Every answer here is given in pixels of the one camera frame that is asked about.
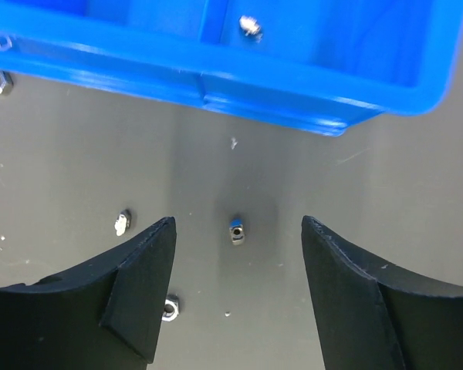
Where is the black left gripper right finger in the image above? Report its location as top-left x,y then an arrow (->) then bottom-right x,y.
301,216 -> 463,369

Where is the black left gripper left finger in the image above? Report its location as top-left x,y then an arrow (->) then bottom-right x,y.
0,217 -> 177,369

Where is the blue plastic divided bin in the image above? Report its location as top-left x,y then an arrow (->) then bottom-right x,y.
0,1 -> 463,136

